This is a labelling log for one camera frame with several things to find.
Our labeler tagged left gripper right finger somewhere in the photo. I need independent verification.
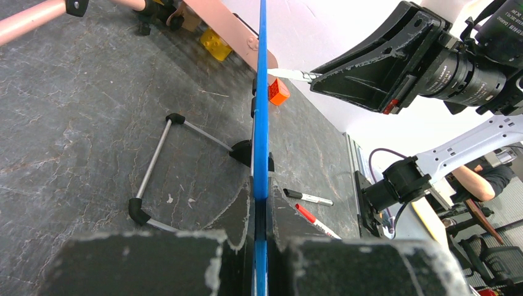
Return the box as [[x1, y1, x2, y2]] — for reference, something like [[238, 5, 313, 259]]
[[267, 178, 325, 295]]

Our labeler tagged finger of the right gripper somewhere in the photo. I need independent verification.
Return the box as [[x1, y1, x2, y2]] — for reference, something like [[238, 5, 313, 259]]
[[310, 36, 437, 114], [315, 1, 437, 74]]

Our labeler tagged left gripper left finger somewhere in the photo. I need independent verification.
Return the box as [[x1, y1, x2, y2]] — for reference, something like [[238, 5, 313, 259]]
[[196, 177, 254, 295]]

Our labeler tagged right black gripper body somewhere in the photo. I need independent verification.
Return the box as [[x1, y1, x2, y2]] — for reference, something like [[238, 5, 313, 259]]
[[382, 12, 508, 116]]

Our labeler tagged blue framed whiteboard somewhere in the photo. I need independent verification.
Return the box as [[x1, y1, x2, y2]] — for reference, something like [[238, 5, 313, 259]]
[[128, 0, 275, 296]]

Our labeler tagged green whiteboard marker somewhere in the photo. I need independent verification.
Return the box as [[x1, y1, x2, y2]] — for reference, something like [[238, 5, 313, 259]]
[[267, 68, 321, 83]]

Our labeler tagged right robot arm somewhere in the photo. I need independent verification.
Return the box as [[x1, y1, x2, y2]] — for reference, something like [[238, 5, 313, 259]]
[[310, 1, 522, 237]]

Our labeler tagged red whiteboard marker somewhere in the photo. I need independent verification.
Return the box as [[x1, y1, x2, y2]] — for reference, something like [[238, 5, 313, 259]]
[[295, 203, 341, 240]]

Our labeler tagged black whiteboard marker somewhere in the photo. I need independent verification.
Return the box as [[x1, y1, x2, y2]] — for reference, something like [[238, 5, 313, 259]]
[[283, 188, 334, 207]]

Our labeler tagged orange tape roll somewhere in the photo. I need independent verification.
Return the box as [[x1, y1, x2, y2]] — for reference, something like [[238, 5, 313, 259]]
[[268, 78, 290, 106]]

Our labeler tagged person in background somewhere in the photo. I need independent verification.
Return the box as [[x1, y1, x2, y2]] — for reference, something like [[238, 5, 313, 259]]
[[447, 163, 516, 204]]

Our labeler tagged yellow toy brick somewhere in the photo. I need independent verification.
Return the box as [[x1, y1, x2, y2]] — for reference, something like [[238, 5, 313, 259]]
[[199, 28, 233, 62]]

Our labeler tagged pink perforated board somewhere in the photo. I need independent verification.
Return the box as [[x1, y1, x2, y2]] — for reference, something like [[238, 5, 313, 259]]
[[184, 0, 278, 70]]

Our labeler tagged pink folding tripod stand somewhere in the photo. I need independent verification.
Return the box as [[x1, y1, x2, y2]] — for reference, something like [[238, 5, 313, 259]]
[[0, 0, 164, 47]]

